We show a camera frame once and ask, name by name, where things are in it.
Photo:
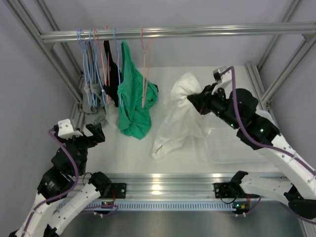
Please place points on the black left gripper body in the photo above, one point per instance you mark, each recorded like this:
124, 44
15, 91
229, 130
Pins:
91, 141

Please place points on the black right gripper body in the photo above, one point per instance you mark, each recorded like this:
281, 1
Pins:
212, 102

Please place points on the white tank top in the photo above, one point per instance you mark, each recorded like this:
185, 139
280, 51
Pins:
181, 120

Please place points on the pink wire hanger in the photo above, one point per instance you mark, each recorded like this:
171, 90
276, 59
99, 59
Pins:
145, 48

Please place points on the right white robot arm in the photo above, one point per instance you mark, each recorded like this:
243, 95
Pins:
238, 110

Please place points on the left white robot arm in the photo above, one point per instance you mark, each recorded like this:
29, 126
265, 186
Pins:
69, 163

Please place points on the grey garment on hanger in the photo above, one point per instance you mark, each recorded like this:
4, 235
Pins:
94, 109

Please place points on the green shirt on hanger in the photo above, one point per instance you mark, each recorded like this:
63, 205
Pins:
136, 97

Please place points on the black garment on hanger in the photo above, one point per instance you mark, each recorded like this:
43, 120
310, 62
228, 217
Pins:
113, 74

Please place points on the blue hanger holding green shirt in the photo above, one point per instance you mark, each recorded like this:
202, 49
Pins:
118, 53

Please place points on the white perforated plastic basket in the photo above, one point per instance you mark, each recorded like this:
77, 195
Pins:
223, 146

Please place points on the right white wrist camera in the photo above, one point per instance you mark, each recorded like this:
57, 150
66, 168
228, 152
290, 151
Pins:
223, 78

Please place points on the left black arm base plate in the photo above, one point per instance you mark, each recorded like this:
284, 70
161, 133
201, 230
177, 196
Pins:
117, 191

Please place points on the slotted grey cable duct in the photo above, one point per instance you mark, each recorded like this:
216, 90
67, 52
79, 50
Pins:
124, 205

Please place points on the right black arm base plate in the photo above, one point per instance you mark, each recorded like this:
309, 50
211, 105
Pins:
223, 190

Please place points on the aluminium hanging rail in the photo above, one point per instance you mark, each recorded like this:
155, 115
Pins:
283, 28

